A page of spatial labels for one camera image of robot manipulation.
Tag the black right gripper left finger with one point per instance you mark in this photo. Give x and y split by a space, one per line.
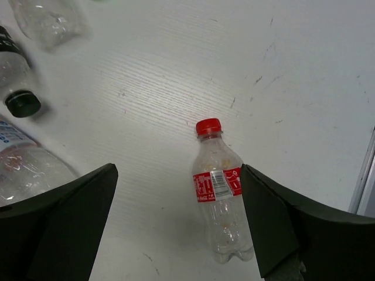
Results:
55 235

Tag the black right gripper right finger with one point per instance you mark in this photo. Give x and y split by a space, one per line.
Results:
297 238

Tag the clear bottle blue label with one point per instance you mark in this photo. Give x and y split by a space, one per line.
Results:
27 169

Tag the small red-label cola bottle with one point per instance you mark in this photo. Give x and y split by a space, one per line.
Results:
216 178

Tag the clear bottle black label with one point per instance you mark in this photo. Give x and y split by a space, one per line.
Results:
16 83

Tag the clear unlabelled plastic bottle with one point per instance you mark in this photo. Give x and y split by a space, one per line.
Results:
50 24

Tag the aluminium table edge rail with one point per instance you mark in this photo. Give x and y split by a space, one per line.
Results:
362 202

